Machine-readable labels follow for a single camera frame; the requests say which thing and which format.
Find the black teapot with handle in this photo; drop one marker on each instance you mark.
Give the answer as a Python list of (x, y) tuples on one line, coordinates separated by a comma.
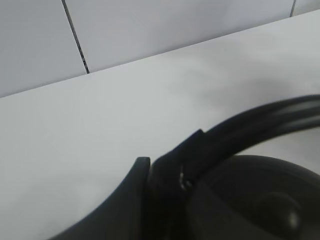
[(207, 189)]

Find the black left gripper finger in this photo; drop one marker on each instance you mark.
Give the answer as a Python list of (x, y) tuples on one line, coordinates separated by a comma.
[(120, 216)]

